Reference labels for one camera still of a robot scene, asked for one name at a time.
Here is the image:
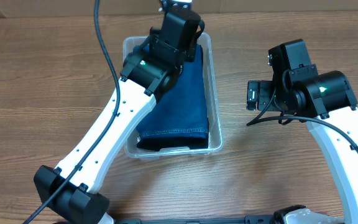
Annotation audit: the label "blue denim jeans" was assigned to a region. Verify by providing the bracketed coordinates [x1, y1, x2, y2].
[137, 44, 209, 144]

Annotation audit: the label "black cloth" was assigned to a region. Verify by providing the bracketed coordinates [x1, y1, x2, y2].
[137, 137, 208, 151]

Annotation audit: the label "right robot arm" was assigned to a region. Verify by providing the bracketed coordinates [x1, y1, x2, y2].
[246, 39, 358, 223]

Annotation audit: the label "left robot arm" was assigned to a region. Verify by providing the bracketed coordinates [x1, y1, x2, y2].
[34, 6, 204, 223]

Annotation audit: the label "clear plastic storage bin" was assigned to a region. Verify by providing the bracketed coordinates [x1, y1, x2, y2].
[124, 32, 223, 160]

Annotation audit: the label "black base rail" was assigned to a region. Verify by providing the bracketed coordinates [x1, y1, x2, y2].
[115, 212, 284, 224]

